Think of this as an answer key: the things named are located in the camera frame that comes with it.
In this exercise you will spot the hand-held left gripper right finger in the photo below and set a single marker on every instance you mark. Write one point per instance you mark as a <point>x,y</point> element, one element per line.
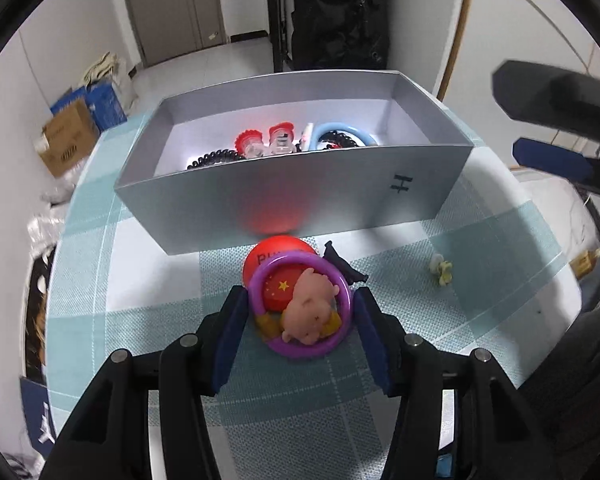
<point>375,340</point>

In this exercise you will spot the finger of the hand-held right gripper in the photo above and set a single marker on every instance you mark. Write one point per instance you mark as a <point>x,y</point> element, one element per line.
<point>555,97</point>
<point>545,157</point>

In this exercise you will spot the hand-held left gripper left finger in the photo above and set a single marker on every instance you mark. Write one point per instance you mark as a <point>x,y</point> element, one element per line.
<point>227,340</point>

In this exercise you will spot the pink pig toy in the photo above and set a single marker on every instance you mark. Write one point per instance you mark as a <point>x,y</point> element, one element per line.
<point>310,310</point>

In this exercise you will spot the red round toy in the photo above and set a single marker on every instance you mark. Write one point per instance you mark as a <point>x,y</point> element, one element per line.
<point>275,257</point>

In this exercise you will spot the grey cardboard box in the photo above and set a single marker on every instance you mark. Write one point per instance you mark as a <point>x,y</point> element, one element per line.
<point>280,195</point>

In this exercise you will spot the red-capped clear charm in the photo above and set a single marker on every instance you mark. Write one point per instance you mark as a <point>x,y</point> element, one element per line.
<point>282,137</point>
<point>251,142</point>

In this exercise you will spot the black hair clip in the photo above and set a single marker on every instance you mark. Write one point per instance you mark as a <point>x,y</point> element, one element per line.
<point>345,270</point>

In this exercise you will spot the white wardrobe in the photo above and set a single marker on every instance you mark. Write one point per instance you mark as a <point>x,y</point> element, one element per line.
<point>530,10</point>

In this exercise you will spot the small yellow flower charm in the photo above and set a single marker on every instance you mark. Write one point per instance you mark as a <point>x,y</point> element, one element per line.
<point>442,270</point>

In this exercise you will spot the small tan object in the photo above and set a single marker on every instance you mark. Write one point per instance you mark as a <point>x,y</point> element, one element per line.
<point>587,262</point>

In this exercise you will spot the blue shoe box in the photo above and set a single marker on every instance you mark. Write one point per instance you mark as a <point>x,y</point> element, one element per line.
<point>37,417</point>

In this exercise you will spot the person's dark clothing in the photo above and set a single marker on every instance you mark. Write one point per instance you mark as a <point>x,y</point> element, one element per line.
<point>580,385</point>

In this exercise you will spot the silver plastic bag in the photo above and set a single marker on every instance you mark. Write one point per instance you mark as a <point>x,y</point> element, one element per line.
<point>42,232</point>

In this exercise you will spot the large black bag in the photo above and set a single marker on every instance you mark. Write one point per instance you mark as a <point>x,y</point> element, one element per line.
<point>340,10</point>

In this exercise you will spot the brown cardboard box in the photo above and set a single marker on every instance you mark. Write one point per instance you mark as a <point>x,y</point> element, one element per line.
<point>67,137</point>

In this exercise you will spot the black metal rack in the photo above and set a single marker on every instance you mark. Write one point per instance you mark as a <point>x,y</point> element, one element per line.
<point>279,20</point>

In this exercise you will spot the white tote bag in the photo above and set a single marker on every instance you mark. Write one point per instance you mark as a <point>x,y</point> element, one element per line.
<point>105,70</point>

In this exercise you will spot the grey door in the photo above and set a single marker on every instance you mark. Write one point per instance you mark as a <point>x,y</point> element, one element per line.
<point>175,5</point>

